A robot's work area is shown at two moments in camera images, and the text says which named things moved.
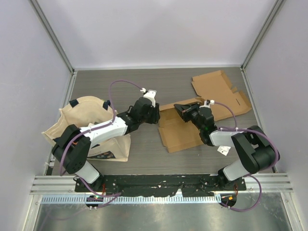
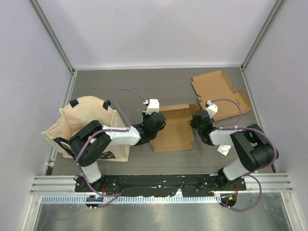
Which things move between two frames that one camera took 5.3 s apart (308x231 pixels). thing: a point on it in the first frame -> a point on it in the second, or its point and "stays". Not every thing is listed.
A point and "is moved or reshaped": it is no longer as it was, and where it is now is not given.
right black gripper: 184,115 -> 192,123
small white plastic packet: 224,149 stays
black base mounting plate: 189,185 stays
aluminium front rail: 44,184 stays
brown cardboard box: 176,134 is moved or reshaped
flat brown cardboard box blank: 215,86 stays
